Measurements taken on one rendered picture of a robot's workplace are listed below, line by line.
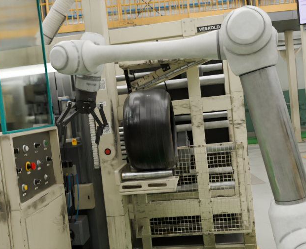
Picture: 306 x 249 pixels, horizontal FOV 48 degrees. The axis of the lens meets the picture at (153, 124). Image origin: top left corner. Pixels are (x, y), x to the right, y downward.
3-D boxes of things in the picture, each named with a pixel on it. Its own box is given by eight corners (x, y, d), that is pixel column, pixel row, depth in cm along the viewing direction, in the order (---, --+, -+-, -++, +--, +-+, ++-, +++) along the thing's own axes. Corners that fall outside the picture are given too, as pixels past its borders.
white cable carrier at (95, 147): (94, 168, 230) (86, 98, 228) (96, 167, 235) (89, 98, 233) (100, 168, 230) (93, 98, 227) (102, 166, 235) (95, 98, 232)
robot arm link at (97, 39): (82, 71, 135) (65, 72, 122) (87, 31, 131) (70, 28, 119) (107, 76, 132) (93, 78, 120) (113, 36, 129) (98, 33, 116)
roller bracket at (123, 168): (115, 186, 216) (114, 170, 216) (128, 173, 256) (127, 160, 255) (120, 185, 216) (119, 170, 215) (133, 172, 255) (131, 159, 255)
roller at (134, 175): (120, 180, 219) (119, 173, 219) (122, 179, 224) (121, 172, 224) (174, 176, 215) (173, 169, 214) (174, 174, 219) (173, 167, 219)
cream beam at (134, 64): (118, 67, 249) (116, 47, 248) (126, 70, 273) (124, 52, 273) (202, 57, 240) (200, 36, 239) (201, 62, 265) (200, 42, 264)
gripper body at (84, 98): (79, 90, 124) (76, 115, 126) (100, 92, 128) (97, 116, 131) (73, 87, 131) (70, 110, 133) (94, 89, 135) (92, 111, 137)
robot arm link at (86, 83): (104, 78, 127) (102, 94, 128) (96, 74, 134) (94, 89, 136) (80, 75, 122) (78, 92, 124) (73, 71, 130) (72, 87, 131)
